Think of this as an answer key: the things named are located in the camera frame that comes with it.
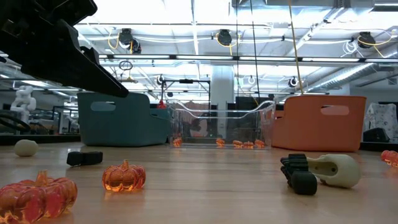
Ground long white light bar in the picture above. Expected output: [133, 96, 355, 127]
[98, 52, 398, 63]

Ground teal plastic bin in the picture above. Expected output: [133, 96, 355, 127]
[76, 91, 172, 147]

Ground black metal stand frame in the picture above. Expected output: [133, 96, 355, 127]
[160, 78, 211, 108]

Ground small pale plastic skull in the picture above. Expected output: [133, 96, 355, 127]
[14, 139, 40, 157]
[307, 154, 361, 189]

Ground thin black hanging cable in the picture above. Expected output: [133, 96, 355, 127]
[235, 0, 239, 94]

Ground black bulky object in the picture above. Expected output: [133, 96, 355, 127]
[363, 127, 390, 143]

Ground black plastic spider ring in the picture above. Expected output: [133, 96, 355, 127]
[280, 152, 318, 195]
[66, 151, 104, 167]

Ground orange plastic bin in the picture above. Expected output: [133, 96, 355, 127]
[271, 95, 367, 152]

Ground white patterned cloth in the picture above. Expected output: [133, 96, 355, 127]
[363, 102, 398, 144]

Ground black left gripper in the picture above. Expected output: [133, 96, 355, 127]
[0, 0, 129, 98]

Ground clear plastic bin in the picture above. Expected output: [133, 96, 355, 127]
[166, 98, 277, 149]

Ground black curved tube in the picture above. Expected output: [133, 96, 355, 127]
[0, 113, 32, 133]

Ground long yellow cable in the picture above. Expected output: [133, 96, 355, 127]
[287, 0, 304, 95]

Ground person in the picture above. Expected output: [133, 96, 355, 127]
[186, 117, 210, 138]

